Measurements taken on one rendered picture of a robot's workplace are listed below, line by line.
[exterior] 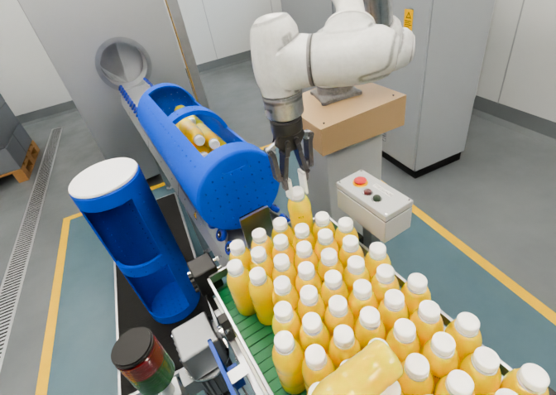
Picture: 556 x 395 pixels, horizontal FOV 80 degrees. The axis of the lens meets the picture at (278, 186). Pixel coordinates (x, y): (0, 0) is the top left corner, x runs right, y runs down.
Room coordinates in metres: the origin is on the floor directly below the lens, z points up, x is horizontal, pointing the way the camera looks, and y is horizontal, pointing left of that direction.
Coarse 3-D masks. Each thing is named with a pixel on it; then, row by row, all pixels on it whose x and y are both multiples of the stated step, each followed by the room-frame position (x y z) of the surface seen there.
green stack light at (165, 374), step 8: (168, 360) 0.29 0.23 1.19; (160, 368) 0.27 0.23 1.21; (168, 368) 0.28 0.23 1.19; (152, 376) 0.26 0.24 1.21; (160, 376) 0.27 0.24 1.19; (168, 376) 0.27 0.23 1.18; (136, 384) 0.26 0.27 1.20; (144, 384) 0.26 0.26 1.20; (152, 384) 0.26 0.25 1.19; (160, 384) 0.26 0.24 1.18; (168, 384) 0.27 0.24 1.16; (144, 392) 0.26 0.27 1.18; (152, 392) 0.26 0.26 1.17; (160, 392) 0.26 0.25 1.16
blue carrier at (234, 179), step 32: (160, 96) 1.62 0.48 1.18; (192, 96) 1.63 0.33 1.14; (160, 128) 1.22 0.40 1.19; (224, 128) 1.29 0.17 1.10; (192, 160) 0.90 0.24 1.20; (224, 160) 0.83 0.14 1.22; (256, 160) 0.87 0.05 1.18; (192, 192) 0.82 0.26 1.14; (224, 192) 0.82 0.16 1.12; (256, 192) 0.86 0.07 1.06; (224, 224) 0.80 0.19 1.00
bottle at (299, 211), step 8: (288, 200) 0.73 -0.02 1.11; (296, 200) 0.70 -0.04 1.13; (304, 200) 0.70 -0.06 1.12; (288, 208) 0.71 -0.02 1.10; (296, 208) 0.69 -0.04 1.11; (304, 208) 0.69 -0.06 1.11; (296, 216) 0.69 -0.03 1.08; (304, 216) 0.69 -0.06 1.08; (312, 216) 0.72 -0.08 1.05; (312, 224) 0.71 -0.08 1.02
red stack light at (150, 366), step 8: (160, 344) 0.30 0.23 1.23; (152, 352) 0.28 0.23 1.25; (160, 352) 0.29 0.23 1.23; (144, 360) 0.27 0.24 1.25; (152, 360) 0.27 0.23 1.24; (160, 360) 0.28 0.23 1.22; (136, 368) 0.26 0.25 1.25; (144, 368) 0.26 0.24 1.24; (152, 368) 0.27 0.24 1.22; (128, 376) 0.26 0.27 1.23; (136, 376) 0.26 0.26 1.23; (144, 376) 0.26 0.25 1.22
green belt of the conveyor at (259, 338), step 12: (228, 288) 0.64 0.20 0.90; (228, 300) 0.60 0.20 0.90; (228, 312) 0.56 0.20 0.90; (240, 324) 0.52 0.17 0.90; (252, 324) 0.51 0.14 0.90; (252, 336) 0.47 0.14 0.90; (264, 336) 0.47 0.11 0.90; (252, 348) 0.44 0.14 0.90; (264, 348) 0.44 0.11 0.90; (264, 360) 0.41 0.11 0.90; (264, 372) 0.38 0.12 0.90; (276, 384) 0.35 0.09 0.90
